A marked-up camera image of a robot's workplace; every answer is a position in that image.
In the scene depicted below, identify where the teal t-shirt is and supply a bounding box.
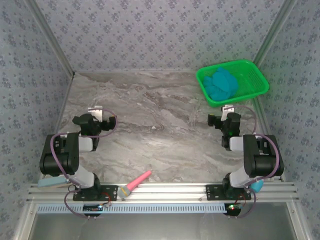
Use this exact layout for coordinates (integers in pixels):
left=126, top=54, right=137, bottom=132
left=202, top=66, right=239, bottom=102

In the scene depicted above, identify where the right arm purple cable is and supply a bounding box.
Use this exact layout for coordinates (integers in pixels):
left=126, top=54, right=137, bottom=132
left=226, top=104, right=280, bottom=219

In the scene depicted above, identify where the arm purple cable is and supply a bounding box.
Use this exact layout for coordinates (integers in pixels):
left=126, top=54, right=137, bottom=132
left=50, top=107, right=118, bottom=219
left=226, top=104, right=280, bottom=219

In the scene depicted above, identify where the black plastic block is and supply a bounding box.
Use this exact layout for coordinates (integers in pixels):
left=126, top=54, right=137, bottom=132
left=72, top=114, right=87, bottom=126

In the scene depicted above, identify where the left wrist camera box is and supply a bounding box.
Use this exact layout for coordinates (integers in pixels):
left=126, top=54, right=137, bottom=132
left=87, top=105, right=104, bottom=123

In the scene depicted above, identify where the aluminium frame post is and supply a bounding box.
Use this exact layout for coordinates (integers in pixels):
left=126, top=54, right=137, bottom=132
left=24, top=0, right=77, bottom=79
left=251, top=0, right=299, bottom=66

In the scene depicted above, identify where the light blue flat box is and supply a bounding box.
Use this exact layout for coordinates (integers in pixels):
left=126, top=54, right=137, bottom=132
left=37, top=174, right=71, bottom=189

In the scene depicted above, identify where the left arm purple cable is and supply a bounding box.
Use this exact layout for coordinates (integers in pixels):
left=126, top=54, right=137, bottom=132
left=50, top=107, right=118, bottom=219

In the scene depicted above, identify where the aluminium mounting rail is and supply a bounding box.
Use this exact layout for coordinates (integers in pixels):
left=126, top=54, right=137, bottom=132
left=27, top=181, right=300, bottom=204

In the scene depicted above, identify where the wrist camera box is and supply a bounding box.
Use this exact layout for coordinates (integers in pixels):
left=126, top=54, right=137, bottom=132
left=221, top=104, right=236, bottom=121
left=87, top=105, right=104, bottom=123

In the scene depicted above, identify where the slotted white cable duct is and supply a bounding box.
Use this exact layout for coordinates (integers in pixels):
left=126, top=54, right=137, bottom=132
left=36, top=202, right=229, bottom=215

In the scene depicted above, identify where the green plastic basket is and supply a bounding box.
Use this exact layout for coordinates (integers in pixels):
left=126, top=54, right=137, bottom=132
left=195, top=58, right=270, bottom=109

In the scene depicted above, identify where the pink toy microphone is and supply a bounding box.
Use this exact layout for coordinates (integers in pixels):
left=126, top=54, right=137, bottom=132
left=117, top=170, right=153, bottom=200

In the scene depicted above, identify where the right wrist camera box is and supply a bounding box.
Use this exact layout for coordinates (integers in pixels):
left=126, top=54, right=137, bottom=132
left=221, top=104, right=236, bottom=121

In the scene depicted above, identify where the blue toy microphone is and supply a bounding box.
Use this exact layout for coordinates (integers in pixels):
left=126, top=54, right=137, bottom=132
left=249, top=180, right=264, bottom=193

